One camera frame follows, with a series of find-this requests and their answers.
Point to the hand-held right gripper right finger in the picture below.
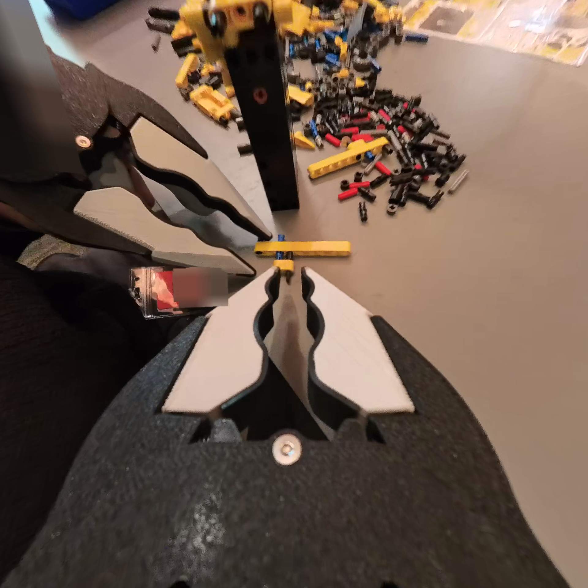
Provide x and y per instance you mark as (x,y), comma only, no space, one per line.
(358,363)

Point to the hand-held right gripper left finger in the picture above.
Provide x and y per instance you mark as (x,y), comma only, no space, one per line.
(220,358)

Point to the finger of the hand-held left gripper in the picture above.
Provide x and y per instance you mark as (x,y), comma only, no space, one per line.
(138,225)
(193,167)

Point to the small yellow toy connector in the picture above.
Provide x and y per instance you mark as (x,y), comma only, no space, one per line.
(285,264)

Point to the long yellow toy beam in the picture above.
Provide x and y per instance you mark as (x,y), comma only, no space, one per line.
(321,248)

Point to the yellow toy beam assembly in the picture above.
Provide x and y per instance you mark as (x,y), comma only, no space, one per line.
(206,27)

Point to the red badge in clear sleeve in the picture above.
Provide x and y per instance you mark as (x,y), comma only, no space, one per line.
(156,285)

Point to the black rectangular toy stand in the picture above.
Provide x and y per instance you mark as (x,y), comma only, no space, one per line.
(266,151)

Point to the blue plastic bin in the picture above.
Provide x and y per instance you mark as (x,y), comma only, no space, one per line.
(73,7)

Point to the yellow angled toy beam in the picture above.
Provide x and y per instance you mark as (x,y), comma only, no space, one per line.
(335,163)

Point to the person's dark clothing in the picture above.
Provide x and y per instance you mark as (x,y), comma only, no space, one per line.
(55,367)

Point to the pile of yellow grey blue pieces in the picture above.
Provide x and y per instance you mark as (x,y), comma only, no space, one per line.
(349,69)

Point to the dark grey toy panel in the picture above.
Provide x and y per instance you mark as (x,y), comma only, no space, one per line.
(357,25)

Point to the yellow black sticker sheet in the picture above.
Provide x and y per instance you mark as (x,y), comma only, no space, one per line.
(505,27)

